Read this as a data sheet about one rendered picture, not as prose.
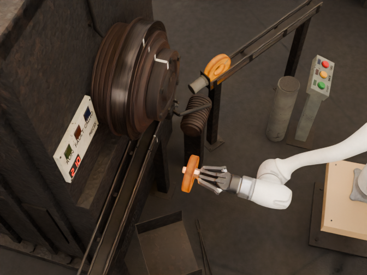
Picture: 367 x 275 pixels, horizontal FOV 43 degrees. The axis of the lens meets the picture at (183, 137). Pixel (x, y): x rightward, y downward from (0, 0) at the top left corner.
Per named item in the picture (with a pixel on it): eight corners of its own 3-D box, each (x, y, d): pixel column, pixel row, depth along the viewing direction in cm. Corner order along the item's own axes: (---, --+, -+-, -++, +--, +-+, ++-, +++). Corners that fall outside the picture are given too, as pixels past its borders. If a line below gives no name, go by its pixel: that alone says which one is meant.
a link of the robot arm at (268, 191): (248, 207, 185) (251, 190, 197) (286, 218, 183) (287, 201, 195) (255, 184, 180) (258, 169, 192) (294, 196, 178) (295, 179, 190)
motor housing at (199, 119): (181, 169, 286) (178, 121, 241) (190, 141, 297) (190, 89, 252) (201, 175, 284) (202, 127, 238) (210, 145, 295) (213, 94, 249)
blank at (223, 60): (212, 81, 247) (216, 84, 245) (199, 74, 233) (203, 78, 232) (231, 58, 243) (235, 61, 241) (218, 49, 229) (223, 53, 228)
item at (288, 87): (264, 139, 297) (276, 89, 252) (267, 124, 303) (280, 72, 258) (282, 144, 295) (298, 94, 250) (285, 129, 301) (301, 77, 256)
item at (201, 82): (188, 89, 239) (187, 82, 234) (201, 79, 241) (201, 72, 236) (195, 96, 237) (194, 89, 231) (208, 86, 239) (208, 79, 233)
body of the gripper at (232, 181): (235, 198, 189) (213, 192, 190) (240, 180, 193) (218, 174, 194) (237, 190, 183) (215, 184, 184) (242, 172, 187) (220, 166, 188)
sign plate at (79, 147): (65, 181, 165) (52, 156, 149) (94, 123, 178) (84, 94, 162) (71, 183, 164) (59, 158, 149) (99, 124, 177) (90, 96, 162)
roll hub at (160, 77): (148, 132, 185) (142, 89, 161) (170, 79, 199) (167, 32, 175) (161, 135, 184) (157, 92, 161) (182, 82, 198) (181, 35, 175)
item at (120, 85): (119, 157, 190) (100, 86, 150) (156, 72, 214) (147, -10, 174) (134, 161, 189) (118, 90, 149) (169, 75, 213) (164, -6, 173)
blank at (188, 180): (181, 183, 182) (189, 185, 181) (192, 148, 188) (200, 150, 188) (181, 195, 196) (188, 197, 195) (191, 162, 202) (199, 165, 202)
